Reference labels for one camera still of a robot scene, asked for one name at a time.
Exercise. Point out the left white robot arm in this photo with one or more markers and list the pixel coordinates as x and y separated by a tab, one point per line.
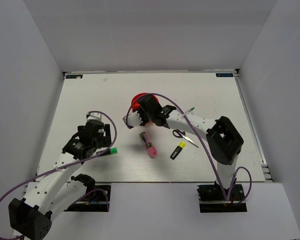
32	216

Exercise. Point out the black handled scissors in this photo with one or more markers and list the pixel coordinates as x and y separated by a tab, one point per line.
182	135

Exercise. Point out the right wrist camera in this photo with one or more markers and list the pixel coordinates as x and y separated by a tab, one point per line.
132	120

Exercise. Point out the corner label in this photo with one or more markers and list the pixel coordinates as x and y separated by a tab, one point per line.
74	76
224	75

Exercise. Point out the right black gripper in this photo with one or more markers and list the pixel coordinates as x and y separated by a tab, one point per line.
140	111

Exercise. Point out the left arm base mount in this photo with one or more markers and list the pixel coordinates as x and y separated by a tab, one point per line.
97	201

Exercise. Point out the right corner label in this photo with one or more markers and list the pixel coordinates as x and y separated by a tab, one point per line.
224	75

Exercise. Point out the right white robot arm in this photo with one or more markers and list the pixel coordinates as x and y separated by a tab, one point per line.
219	138

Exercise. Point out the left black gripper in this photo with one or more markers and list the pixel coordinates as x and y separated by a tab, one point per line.
107	140

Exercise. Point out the yellow highlighter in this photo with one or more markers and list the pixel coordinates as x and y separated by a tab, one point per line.
177	150

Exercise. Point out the green white pen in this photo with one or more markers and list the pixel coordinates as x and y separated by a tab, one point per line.
190	111

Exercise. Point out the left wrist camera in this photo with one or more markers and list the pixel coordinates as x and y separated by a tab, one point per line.
93	116

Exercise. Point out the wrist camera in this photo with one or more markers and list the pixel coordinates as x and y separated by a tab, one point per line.
93	116
132	120

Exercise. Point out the green highlighter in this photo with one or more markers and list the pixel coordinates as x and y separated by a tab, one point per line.
113	150

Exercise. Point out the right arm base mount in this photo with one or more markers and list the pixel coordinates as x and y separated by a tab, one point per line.
211	199

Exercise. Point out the orange round organizer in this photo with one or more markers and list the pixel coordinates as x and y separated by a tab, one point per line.
137	108

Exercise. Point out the pink capped marker case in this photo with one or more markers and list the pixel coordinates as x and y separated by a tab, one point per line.
147	143

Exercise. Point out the left corner label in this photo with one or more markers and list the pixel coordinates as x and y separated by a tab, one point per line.
74	76

